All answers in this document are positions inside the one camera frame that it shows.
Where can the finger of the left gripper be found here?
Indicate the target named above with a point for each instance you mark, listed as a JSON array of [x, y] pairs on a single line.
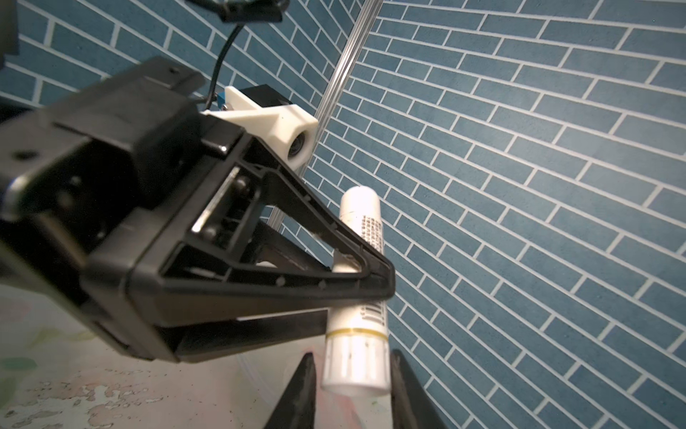
[[213, 341], [216, 260]]

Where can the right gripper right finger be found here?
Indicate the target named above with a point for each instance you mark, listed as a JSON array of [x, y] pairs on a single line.
[[410, 405]]

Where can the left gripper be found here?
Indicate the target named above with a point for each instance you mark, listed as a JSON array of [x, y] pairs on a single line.
[[82, 182]]

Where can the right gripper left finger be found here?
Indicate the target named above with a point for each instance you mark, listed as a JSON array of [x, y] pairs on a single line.
[[297, 406]]

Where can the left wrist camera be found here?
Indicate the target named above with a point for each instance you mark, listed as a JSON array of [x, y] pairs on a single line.
[[288, 129]]

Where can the left corner aluminium post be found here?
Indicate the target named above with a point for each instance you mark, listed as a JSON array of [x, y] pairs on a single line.
[[318, 44]]

